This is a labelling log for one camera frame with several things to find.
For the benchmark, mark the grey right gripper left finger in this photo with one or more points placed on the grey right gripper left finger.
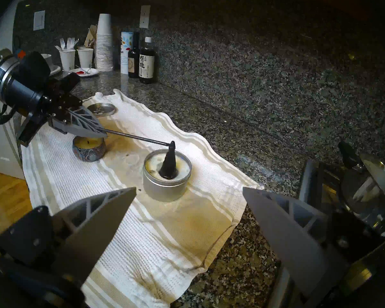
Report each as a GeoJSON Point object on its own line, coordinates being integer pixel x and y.
{"type": "Point", "coordinates": [93, 233]}

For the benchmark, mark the white light switch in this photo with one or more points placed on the white light switch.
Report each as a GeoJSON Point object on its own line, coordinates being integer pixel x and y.
{"type": "Point", "coordinates": [39, 20]}

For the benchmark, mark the white paper cup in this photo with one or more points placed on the white paper cup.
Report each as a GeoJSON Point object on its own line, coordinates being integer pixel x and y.
{"type": "Point", "coordinates": [67, 60]}
{"type": "Point", "coordinates": [85, 57]}

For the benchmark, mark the small plate with red packet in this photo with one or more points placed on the small plate with red packet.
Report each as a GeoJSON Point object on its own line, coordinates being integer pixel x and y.
{"type": "Point", "coordinates": [83, 72]}

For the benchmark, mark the soy sauce bottle white label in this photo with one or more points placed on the soy sauce bottle white label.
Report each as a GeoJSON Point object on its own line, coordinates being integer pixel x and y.
{"type": "Point", "coordinates": [146, 66]}

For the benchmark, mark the large silver tin candle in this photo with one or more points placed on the large silver tin candle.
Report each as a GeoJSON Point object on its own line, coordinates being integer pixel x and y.
{"type": "Point", "coordinates": [166, 192]}

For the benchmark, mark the white striped kitchen towel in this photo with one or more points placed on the white striped kitchen towel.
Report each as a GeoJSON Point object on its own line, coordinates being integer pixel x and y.
{"type": "Point", "coordinates": [147, 246]}

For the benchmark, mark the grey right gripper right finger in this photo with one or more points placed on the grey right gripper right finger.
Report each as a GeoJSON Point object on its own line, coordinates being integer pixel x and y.
{"type": "Point", "coordinates": [292, 240]}

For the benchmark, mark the bundle of wrapped chopsticks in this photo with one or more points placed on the bundle of wrapped chopsticks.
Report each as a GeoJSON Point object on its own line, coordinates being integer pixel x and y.
{"type": "Point", "coordinates": [93, 29]}

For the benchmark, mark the white plastic fork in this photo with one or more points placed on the white plastic fork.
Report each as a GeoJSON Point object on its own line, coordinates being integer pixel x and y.
{"type": "Point", "coordinates": [62, 43]}
{"type": "Point", "coordinates": [70, 42]}

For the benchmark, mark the paper cup with wooden stick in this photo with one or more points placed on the paper cup with wooden stick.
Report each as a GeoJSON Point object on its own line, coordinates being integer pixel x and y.
{"type": "Point", "coordinates": [83, 47]}

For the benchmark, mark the tall stack of paper cups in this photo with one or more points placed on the tall stack of paper cups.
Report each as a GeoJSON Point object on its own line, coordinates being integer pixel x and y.
{"type": "Point", "coordinates": [104, 47]}

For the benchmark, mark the black candle snuffer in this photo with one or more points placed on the black candle snuffer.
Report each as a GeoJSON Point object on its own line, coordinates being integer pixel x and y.
{"type": "Point", "coordinates": [168, 166]}

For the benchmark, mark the white salt canister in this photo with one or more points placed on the white salt canister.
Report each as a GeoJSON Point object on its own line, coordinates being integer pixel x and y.
{"type": "Point", "coordinates": [125, 50]}

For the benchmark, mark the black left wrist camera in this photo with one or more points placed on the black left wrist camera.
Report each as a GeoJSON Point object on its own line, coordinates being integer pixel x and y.
{"type": "Point", "coordinates": [33, 70]}

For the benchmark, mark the stainless steel pot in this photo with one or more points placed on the stainless steel pot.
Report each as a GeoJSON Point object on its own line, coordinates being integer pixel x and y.
{"type": "Point", "coordinates": [372, 195]}

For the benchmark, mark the white wall outlet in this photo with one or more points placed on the white wall outlet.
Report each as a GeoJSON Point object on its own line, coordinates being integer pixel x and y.
{"type": "Point", "coordinates": [144, 17]}

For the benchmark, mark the dark bottle brown label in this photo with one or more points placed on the dark bottle brown label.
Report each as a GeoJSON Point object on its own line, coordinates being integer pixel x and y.
{"type": "Point", "coordinates": [133, 62]}

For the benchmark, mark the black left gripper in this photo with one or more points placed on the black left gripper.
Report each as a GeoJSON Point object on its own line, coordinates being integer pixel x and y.
{"type": "Point", "coordinates": [29, 97]}

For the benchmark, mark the small patterned tin candle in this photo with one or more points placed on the small patterned tin candle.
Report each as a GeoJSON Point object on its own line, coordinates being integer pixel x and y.
{"type": "Point", "coordinates": [89, 153]}

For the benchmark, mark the small round metal dish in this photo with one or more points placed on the small round metal dish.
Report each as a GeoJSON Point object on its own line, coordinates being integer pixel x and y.
{"type": "Point", "coordinates": [107, 110]}

